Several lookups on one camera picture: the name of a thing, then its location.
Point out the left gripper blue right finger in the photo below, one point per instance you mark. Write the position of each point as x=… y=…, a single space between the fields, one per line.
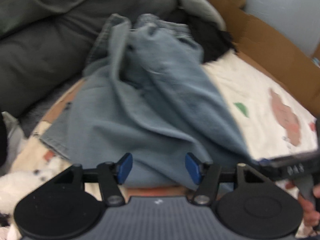
x=206 y=176

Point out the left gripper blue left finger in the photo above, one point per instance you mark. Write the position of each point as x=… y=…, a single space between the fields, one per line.
x=110 y=176

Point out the light blue denim pants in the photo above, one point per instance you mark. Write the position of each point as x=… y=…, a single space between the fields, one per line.
x=145 y=93

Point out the person right hand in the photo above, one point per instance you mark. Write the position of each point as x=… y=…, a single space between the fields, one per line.
x=310 y=215

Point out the cream cartoon bear bedsheet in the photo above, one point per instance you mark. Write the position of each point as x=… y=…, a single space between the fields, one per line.
x=272 y=122

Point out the brown cardboard sheet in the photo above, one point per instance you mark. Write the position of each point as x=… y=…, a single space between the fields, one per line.
x=273 y=52

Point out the white fluffy spotted blanket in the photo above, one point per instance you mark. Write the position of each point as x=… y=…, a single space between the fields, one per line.
x=10 y=192

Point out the black garment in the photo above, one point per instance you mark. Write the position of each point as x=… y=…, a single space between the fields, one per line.
x=213 y=41

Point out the dark grey pillow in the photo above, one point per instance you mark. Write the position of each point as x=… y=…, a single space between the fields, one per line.
x=45 y=42

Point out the grey neck pillow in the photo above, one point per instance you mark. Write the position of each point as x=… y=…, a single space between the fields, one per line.
x=204 y=10

